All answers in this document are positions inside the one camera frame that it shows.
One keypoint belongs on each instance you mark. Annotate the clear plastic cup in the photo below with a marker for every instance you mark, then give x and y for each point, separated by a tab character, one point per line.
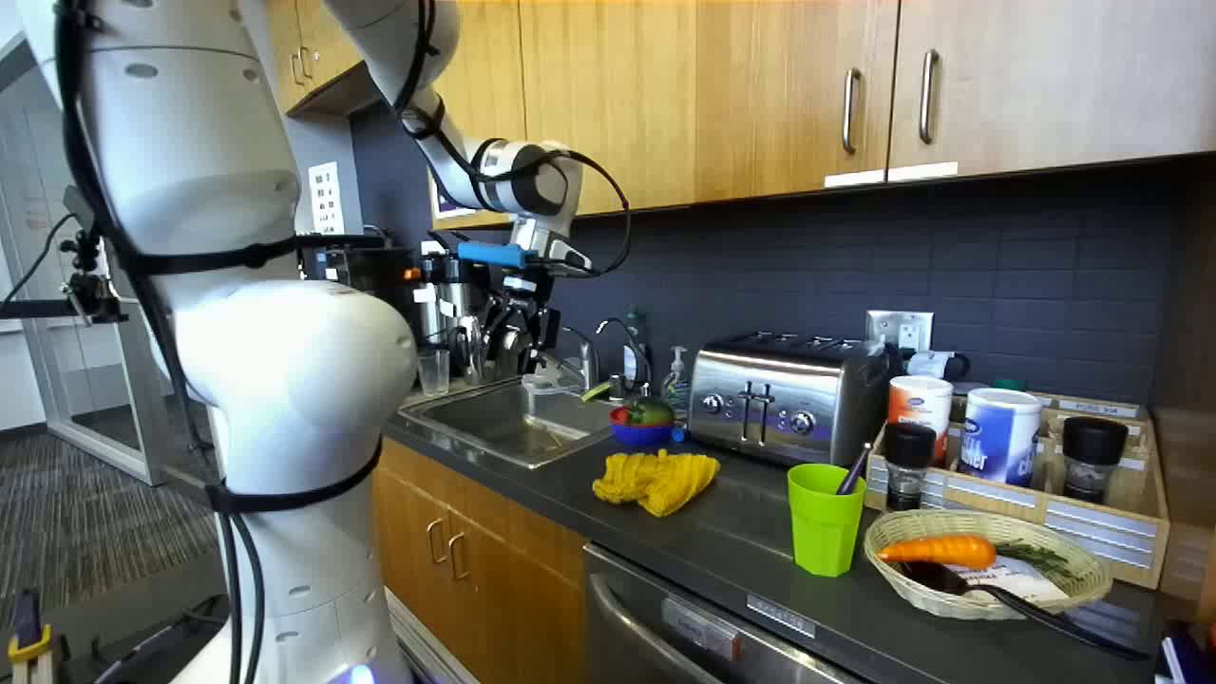
435	372

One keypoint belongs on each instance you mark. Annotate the black camera on tripod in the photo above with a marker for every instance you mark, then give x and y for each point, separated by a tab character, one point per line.
84	272

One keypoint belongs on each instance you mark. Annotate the chrome faucet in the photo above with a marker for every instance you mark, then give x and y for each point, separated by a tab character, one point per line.
627	348

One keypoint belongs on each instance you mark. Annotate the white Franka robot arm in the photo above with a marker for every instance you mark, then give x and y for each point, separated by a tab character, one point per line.
290	382

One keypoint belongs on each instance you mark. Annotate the green plastic cup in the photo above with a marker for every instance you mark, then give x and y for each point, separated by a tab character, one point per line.
824	526

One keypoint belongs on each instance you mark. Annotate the wide black-lid jar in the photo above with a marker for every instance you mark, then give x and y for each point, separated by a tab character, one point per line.
1092	459

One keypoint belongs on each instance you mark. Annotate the white switch plate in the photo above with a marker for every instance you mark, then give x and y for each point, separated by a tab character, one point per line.
323	198

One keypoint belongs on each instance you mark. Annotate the white canister blue label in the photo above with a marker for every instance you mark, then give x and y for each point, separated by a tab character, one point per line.
1002	439

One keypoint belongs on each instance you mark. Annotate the black coffee brewer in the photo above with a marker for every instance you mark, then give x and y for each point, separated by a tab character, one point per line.
363	272

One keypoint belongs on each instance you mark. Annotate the green pepper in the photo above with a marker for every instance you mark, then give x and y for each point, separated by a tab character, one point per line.
653	412

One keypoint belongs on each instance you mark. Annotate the stainless steel sink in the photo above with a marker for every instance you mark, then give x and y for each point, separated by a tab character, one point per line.
506	425

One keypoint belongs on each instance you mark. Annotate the wooden lower cabinet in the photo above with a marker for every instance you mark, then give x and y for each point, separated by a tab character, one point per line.
482	571

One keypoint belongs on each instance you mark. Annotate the metal wall outlet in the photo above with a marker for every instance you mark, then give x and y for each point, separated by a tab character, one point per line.
903	329

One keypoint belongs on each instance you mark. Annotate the wicker basket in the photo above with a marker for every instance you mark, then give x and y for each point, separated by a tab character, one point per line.
976	598

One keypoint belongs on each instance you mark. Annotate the dark spoon in cup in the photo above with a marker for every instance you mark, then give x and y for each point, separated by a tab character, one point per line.
857	470

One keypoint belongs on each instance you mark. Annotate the wooden condiment tray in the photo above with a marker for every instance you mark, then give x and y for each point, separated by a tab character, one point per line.
1105	526

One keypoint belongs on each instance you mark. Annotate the blue bowl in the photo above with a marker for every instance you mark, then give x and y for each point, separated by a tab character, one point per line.
639	434

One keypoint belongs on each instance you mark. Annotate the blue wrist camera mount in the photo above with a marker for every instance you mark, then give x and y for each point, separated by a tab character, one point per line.
497	251

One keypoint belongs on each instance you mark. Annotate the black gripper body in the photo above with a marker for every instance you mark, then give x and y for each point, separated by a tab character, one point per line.
523	302

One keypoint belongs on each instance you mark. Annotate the white cup orange label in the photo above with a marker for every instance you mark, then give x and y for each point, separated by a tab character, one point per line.
921	406

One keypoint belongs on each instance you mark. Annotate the wooden upper cabinet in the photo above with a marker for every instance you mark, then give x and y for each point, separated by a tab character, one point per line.
710	90

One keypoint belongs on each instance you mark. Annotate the clear soap dispenser bottle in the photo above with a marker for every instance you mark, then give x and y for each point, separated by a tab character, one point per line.
677	382

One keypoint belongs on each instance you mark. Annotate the stainless steel toaster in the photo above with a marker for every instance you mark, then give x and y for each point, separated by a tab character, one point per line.
784	406

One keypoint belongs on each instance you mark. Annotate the steel airpot orange tag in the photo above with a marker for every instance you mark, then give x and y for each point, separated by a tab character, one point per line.
445	308

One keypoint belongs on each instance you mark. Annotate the small black-lid jar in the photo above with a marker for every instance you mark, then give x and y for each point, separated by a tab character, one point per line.
906	465

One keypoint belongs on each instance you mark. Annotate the orange carrot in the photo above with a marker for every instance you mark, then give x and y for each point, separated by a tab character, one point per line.
940	554

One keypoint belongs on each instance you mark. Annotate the stainless steel dishwasher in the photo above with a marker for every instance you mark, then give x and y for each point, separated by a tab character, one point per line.
684	630

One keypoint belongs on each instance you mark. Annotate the yellow towel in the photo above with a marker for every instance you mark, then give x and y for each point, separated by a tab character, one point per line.
655	479

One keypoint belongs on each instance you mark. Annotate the wooden cabinet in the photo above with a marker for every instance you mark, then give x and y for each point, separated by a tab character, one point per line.
482	571
710	90

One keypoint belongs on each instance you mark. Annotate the black serving spoon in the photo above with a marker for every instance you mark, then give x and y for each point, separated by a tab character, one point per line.
943	578

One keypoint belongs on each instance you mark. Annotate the yellow clamp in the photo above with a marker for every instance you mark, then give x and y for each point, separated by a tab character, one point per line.
27	649

